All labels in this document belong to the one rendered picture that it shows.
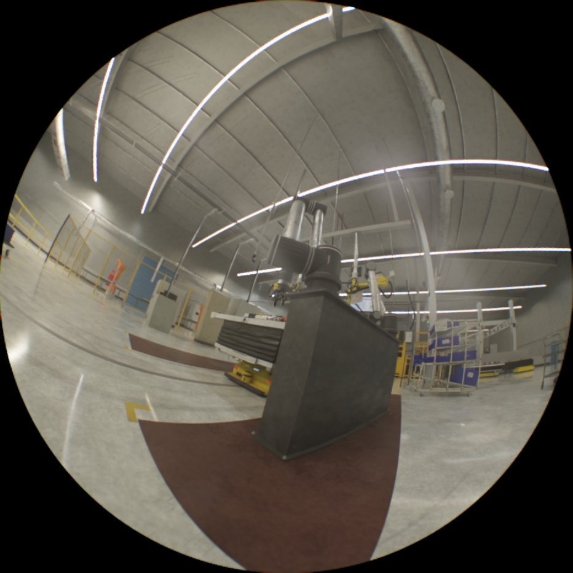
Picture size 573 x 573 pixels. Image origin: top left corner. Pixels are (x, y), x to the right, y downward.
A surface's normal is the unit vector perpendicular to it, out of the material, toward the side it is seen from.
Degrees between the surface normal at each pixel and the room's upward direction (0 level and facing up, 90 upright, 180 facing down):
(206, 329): 90
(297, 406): 90
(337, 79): 176
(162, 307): 90
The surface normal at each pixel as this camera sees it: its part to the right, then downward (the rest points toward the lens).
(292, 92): -0.17, 0.90
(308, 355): -0.72, -0.40
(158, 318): 0.78, -0.04
